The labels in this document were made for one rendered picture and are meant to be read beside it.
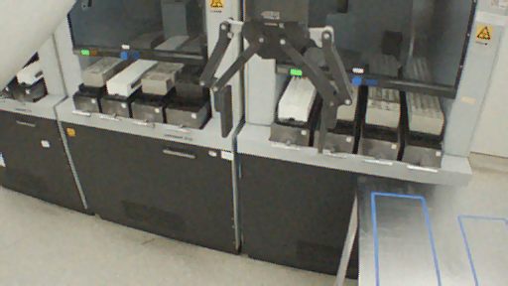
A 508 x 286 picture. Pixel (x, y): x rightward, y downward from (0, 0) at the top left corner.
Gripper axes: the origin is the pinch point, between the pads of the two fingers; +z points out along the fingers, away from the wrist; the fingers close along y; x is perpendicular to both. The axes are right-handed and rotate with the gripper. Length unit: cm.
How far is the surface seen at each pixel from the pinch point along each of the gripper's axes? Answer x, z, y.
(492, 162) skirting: 186, 116, 114
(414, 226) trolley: 27, 38, 30
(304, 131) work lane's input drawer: 66, 40, -5
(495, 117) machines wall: 186, 82, 105
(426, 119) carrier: 73, 33, 35
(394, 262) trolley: 14.4, 38.0, 25.0
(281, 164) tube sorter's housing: 66, 56, -12
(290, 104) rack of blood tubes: 71, 34, -11
